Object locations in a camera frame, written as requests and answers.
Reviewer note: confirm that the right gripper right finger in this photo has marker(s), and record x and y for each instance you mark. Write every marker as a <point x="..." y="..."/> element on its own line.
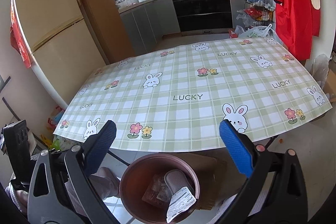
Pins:
<point x="240" y="148"/>

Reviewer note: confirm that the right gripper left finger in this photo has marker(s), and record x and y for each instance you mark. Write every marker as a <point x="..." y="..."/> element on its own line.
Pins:
<point x="96" y="147"/>

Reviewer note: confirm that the silver mesh scrub sponge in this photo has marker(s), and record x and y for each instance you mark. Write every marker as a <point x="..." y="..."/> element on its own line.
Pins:
<point x="175" y="180"/>

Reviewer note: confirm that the grey kitchen cabinets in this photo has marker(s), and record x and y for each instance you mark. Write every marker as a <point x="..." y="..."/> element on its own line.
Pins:
<point x="148" y="23"/>

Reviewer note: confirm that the flower print plastic package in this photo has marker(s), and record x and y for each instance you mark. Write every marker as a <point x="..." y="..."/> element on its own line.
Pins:
<point x="157" y="193"/>

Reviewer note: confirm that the white printed paper wrapper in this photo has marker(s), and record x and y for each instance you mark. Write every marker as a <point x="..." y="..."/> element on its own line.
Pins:
<point x="180" y="202"/>

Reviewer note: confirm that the green plaid bunny tablecloth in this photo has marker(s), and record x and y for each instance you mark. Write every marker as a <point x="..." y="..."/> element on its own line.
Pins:
<point x="174" y="100"/>

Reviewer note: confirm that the white plastic bag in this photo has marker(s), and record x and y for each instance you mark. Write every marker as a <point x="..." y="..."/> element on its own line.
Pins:
<point x="251" y="29"/>

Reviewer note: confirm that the beige refrigerator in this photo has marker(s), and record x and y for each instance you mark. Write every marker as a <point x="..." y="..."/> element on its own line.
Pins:
<point x="62" y="49"/>

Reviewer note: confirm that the red apron on wall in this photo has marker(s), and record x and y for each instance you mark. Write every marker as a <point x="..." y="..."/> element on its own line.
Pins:
<point x="297" y="22"/>

